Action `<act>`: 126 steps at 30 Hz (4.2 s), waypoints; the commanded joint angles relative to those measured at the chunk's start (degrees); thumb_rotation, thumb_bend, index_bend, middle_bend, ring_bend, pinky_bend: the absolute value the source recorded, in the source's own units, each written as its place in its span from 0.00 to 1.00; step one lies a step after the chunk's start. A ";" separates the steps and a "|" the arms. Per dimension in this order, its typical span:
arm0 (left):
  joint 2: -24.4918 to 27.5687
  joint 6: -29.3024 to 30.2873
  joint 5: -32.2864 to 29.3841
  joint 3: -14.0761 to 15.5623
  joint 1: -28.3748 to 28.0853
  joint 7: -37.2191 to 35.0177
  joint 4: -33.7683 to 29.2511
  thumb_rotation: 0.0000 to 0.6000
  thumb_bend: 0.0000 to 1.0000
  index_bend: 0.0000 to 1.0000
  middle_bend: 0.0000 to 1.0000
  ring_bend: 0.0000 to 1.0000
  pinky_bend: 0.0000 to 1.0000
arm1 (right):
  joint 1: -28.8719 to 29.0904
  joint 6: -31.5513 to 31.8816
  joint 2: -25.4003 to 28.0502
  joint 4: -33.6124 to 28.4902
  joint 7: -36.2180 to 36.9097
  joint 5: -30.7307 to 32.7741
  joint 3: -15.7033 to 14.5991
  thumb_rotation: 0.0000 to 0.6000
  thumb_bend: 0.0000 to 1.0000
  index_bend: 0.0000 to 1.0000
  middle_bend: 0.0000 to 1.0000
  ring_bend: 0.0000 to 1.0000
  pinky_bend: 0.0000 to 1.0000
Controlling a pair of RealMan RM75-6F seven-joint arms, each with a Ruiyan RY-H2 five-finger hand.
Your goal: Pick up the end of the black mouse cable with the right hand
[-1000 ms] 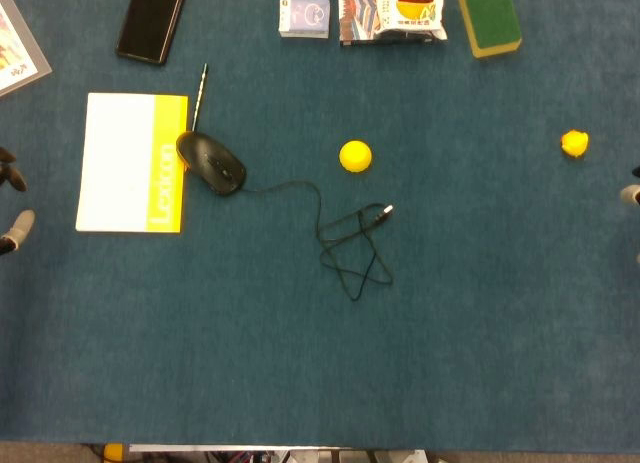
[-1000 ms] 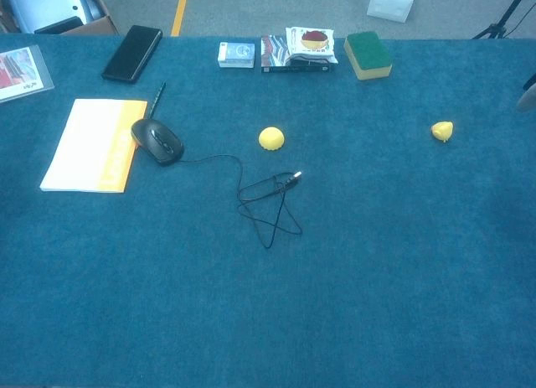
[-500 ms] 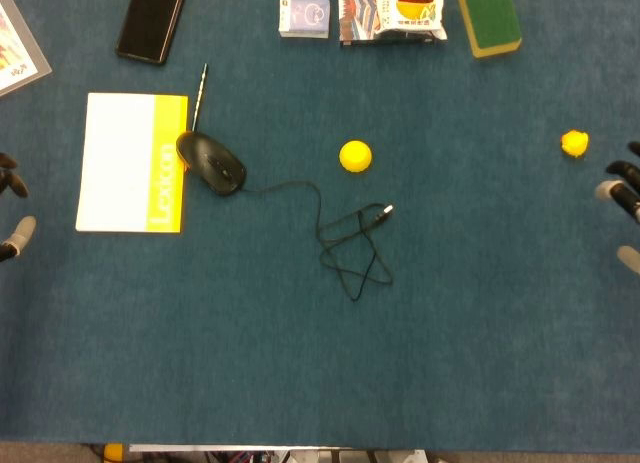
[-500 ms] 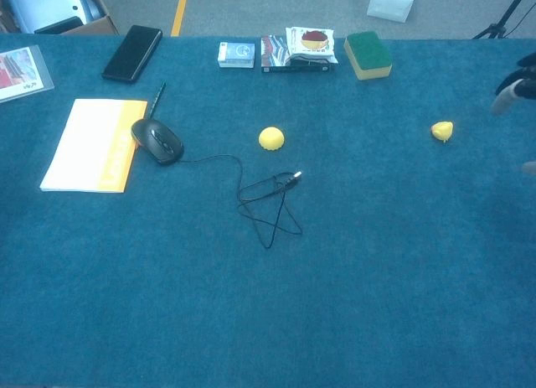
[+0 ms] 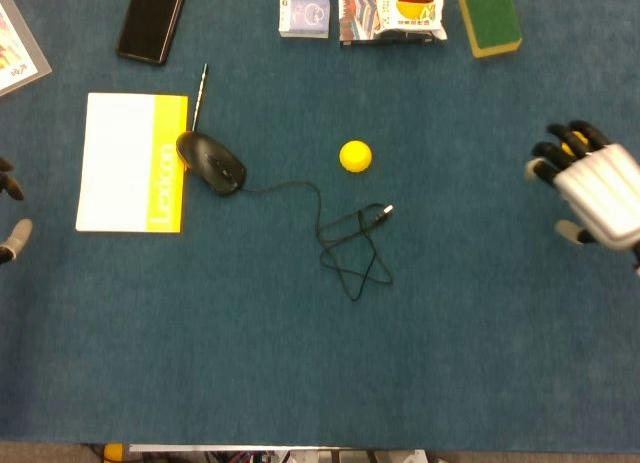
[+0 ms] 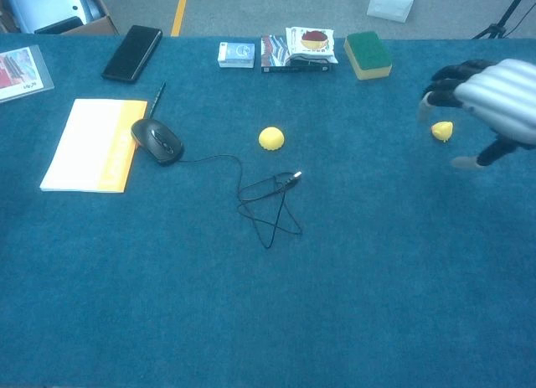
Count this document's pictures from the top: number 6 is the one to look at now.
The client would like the laminated picture card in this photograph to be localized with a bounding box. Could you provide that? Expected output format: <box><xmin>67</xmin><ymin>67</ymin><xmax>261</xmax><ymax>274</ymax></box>
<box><xmin>0</xmin><ymin>44</ymin><xmax>55</xmax><ymax>104</ymax></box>

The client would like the black tripod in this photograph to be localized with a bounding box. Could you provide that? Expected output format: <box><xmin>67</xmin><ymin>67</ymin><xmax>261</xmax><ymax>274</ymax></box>
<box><xmin>472</xmin><ymin>0</ymin><xmax>536</xmax><ymax>40</ymax></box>

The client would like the blue table cloth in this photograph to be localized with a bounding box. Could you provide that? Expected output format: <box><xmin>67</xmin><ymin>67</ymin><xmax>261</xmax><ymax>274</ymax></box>
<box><xmin>0</xmin><ymin>32</ymin><xmax>536</xmax><ymax>388</ymax></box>

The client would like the green and yellow sponge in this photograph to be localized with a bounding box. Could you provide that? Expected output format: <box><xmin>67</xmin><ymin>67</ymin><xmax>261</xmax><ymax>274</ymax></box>
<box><xmin>343</xmin><ymin>31</ymin><xmax>394</xmax><ymax>81</ymax></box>

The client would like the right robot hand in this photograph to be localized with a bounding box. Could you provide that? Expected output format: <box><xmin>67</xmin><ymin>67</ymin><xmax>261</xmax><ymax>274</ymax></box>
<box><xmin>417</xmin><ymin>59</ymin><xmax>536</xmax><ymax>170</ymax></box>

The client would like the yellow dome-shaped toy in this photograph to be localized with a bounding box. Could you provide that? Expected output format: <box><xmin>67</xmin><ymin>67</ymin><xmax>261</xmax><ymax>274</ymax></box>
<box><xmin>258</xmin><ymin>127</ymin><xmax>286</xmax><ymax>153</ymax></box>

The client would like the black smartphone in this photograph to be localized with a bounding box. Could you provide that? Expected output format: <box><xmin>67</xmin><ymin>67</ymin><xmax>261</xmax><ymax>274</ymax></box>
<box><xmin>101</xmin><ymin>24</ymin><xmax>163</xmax><ymax>84</ymax></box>

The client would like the black computer mouse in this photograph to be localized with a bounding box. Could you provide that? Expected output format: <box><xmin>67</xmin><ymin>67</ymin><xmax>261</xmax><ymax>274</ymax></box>
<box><xmin>130</xmin><ymin>118</ymin><xmax>185</xmax><ymax>166</ymax></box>

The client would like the white and orange notebook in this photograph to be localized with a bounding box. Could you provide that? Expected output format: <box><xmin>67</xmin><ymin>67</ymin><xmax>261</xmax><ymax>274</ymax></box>
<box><xmin>39</xmin><ymin>98</ymin><xmax>149</xmax><ymax>194</ymax></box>

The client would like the cardboard box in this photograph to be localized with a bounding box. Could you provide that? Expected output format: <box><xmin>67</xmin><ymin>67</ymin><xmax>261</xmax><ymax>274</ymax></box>
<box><xmin>0</xmin><ymin>0</ymin><xmax>120</xmax><ymax>36</ymax></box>

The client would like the black pen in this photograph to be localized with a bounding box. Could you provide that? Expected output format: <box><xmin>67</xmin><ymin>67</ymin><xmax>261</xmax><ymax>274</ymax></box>
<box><xmin>148</xmin><ymin>81</ymin><xmax>168</xmax><ymax>119</ymax></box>

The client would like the black mouse cable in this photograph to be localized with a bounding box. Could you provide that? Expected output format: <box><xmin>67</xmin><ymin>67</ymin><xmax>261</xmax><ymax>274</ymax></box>
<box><xmin>178</xmin><ymin>153</ymin><xmax>304</xmax><ymax>250</ymax></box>

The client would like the small blue and white box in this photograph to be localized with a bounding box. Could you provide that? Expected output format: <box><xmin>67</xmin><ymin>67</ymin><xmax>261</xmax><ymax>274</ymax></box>
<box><xmin>217</xmin><ymin>41</ymin><xmax>256</xmax><ymax>70</ymax></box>

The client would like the white paper bag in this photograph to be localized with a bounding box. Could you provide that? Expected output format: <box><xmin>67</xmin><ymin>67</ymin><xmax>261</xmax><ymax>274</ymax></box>
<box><xmin>366</xmin><ymin>0</ymin><xmax>419</xmax><ymax>24</ymax></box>

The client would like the white snack packet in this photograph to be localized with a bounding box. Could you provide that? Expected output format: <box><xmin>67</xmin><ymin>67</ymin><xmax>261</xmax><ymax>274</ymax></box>
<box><xmin>284</xmin><ymin>26</ymin><xmax>339</xmax><ymax>66</ymax></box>

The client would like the black book with striped cover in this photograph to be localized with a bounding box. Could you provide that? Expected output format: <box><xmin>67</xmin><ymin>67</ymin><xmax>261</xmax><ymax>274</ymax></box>
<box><xmin>260</xmin><ymin>34</ymin><xmax>337</xmax><ymax>75</ymax></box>

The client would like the small yellow toy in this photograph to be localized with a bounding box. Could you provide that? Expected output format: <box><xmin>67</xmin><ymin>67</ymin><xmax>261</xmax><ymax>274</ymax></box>
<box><xmin>430</xmin><ymin>120</ymin><xmax>455</xmax><ymax>144</ymax></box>

